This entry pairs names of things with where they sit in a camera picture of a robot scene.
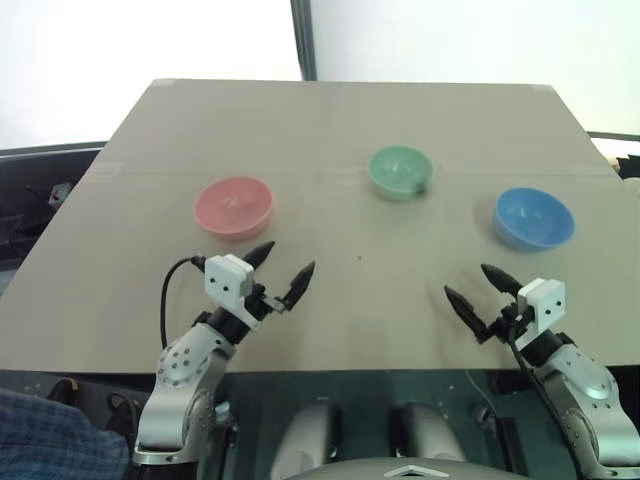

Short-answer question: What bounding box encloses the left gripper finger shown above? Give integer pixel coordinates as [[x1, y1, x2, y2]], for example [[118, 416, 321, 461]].
[[277, 260, 317, 315], [242, 241, 277, 274]]

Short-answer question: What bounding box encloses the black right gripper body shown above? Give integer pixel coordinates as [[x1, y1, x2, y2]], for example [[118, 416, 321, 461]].
[[491, 299, 534, 342]]

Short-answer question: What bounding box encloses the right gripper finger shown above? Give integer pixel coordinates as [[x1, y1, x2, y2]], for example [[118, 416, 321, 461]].
[[480, 263, 522, 298], [443, 285, 495, 345]]

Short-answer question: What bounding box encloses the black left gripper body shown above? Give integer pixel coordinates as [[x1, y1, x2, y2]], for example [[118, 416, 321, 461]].
[[244, 282, 282, 322]]

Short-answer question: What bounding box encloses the pink red bowl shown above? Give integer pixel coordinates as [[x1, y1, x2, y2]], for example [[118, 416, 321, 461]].
[[192, 176, 275, 242]]

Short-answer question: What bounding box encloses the blue bowl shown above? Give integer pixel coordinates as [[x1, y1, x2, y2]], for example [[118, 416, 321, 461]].
[[493, 187, 576, 253]]

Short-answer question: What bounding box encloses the white rounded shell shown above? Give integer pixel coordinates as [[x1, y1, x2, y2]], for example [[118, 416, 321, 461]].
[[393, 401, 470, 465], [275, 398, 347, 470]]

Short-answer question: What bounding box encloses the green bowl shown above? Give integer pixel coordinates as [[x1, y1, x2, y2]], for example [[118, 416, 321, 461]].
[[367, 145, 434, 202]]

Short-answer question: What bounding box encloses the grey rounded robot torso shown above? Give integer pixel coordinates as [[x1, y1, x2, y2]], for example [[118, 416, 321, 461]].
[[293, 456, 522, 480]]

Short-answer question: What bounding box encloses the dark shoe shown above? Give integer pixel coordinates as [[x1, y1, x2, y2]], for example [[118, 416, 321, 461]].
[[46, 377, 87, 407], [105, 392, 145, 432]]

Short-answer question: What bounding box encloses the person in blue plaid clothing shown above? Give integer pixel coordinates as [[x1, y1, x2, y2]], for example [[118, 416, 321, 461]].
[[0, 387, 132, 480]]

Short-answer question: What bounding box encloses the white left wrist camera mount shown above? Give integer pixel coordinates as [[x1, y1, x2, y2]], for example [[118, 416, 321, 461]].
[[203, 254, 262, 332]]

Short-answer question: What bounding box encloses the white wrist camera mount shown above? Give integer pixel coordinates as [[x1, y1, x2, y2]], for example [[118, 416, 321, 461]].
[[514, 278, 567, 352], [203, 254, 262, 332]]

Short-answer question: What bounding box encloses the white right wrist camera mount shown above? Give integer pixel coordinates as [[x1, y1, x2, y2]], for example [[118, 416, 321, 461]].
[[514, 278, 567, 352]]

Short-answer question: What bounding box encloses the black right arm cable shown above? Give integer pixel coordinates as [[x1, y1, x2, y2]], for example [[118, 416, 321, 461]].
[[503, 319, 604, 480]]

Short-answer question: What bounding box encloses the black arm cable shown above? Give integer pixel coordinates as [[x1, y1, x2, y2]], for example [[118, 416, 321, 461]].
[[503, 319, 604, 480], [159, 255, 208, 349]]

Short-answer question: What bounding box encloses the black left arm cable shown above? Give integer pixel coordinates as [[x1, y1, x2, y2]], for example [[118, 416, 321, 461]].
[[159, 255, 208, 349]]

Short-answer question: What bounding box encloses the dark upright post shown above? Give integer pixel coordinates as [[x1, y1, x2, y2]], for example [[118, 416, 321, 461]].
[[290, 0, 319, 82]]

